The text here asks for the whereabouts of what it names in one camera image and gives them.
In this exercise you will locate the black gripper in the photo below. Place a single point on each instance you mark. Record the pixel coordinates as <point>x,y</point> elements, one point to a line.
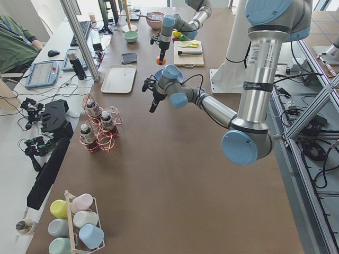
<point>163,46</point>
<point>158,95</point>

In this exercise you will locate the orange fruit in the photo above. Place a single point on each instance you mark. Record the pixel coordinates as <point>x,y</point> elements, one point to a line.
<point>160,61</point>

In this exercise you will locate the blue plate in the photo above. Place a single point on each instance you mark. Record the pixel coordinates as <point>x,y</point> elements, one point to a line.
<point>159,72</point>

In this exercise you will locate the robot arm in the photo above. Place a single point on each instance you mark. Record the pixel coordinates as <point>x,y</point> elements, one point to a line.
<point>261,27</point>
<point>174,21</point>

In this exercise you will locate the yellow lemon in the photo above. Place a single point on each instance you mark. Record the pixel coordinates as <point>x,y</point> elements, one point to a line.
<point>177,34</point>

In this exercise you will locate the steel muddler black tip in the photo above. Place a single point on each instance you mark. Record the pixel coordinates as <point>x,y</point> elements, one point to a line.
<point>189,53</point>

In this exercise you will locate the green lime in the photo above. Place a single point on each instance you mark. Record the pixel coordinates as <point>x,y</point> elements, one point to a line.
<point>182,37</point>

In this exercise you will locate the yellow plastic knife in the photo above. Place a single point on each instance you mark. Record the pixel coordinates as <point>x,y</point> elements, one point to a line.
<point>180,46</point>

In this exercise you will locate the pink bowl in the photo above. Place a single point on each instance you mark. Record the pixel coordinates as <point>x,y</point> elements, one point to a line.
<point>155,24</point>

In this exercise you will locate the mint green bowl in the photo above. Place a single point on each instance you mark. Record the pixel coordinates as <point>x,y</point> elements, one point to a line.
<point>131,36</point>

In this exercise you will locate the bamboo cutting board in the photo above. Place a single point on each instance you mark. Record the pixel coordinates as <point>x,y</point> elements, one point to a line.
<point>187,60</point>

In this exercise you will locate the grey folded cloth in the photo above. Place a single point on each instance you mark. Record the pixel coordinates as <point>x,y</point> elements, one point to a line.
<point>129,58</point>

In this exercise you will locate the pile of clear ice cubes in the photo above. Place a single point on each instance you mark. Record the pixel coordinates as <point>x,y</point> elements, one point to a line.
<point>154,16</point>

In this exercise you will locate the metal ice scoop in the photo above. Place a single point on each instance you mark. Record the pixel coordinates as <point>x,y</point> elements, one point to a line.
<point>143,15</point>

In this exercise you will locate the cream rabbit tray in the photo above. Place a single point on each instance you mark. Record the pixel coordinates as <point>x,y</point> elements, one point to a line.
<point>119,79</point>

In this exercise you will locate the wooden cup stand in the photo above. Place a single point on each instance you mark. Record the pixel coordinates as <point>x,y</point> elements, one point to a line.
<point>124,13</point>

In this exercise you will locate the tea bottle white cap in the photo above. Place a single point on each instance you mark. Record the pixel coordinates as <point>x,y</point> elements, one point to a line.
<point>88,138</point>

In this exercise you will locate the black thermos bottle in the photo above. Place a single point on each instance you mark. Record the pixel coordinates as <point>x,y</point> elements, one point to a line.
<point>76,64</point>

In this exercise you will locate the blue teach pendant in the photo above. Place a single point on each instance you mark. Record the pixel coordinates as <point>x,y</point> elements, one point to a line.
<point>42,74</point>
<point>66,66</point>

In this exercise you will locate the black computer mouse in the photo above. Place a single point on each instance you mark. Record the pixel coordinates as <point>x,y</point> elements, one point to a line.
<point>53,53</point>

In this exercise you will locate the pink cup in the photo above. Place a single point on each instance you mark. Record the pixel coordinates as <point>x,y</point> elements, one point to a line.
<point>81,203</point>

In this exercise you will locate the white cup rack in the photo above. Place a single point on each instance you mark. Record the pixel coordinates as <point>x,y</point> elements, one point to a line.
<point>76,245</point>

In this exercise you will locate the person in green shirt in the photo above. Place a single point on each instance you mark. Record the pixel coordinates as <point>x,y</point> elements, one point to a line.
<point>19,46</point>

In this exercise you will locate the yellow cup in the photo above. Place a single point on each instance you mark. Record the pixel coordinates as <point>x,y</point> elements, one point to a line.
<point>58,208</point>

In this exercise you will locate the light blue cup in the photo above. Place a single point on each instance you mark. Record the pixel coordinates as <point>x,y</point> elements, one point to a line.
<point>91,236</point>

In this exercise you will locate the copper wire bottle rack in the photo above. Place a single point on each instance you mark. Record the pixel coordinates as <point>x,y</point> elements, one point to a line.
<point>100,128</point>

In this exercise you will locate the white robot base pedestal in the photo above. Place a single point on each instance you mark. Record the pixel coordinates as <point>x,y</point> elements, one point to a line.
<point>229,77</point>

